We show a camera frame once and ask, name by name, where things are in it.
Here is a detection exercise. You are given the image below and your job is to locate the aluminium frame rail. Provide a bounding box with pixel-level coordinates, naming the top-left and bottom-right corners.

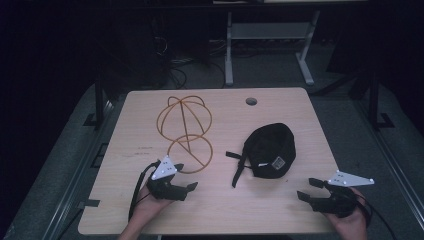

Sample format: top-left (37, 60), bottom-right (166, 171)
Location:
top-left (41, 98), bottom-right (128, 240)
top-left (353, 98), bottom-right (424, 223)

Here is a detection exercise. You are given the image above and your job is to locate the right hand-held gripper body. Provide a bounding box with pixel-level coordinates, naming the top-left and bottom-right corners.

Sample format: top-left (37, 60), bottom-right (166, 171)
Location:
top-left (309, 170), bottom-right (375, 220)

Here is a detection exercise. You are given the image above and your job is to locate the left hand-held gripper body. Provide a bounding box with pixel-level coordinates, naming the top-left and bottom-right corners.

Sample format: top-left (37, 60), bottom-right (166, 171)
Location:
top-left (145, 155), bottom-right (188, 202)

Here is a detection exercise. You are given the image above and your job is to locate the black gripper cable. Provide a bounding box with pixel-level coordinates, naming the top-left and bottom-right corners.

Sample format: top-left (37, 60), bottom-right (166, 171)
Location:
top-left (127, 160), bottom-right (162, 223)
top-left (355, 194), bottom-right (398, 240)

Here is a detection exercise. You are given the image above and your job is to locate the black cap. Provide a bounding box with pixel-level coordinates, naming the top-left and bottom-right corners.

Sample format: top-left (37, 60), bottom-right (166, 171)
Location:
top-left (225, 122), bottom-right (297, 189)

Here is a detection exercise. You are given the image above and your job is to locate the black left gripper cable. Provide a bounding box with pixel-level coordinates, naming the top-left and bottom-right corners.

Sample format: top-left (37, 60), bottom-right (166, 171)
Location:
top-left (127, 160), bottom-right (162, 223)

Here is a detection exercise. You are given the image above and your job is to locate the golden wire hat stand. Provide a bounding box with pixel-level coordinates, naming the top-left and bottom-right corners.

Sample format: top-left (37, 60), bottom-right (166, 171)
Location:
top-left (155, 95), bottom-right (215, 175)

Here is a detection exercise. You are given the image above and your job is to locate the person's right hand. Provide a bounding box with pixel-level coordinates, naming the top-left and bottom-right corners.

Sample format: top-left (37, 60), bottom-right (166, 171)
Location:
top-left (324, 187), bottom-right (369, 240)

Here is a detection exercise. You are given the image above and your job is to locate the bundle of floor cables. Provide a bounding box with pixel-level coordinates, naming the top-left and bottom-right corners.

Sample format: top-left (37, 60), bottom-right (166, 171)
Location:
top-left (151, 36), bottom-right (228, 91)

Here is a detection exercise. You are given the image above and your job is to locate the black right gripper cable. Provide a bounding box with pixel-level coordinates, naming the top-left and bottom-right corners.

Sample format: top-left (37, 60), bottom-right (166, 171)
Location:
top-left (355, 194), bottom-right (398, 240)

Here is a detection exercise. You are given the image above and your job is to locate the white metal desk frame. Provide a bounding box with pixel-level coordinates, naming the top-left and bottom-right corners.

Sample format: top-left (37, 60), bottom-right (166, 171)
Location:
top-left (224, 9), bottom-right (322, 87)

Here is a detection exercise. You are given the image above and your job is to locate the black metal stand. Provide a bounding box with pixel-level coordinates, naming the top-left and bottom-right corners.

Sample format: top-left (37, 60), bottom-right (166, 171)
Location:
top-left (366, 68), bottom-right (396, 132)
top-left (82, 71), bottom-right (108, 130)

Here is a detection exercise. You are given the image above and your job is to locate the black table edge bracket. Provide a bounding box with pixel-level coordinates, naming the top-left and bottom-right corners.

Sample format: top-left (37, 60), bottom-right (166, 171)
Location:
top-left (77, 198), bottom-right (101, 210)

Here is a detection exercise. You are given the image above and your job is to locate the person's left hand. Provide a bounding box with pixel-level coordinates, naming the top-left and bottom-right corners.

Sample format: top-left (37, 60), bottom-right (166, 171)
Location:
top-left (132, 183), bottom-right (175, 232)

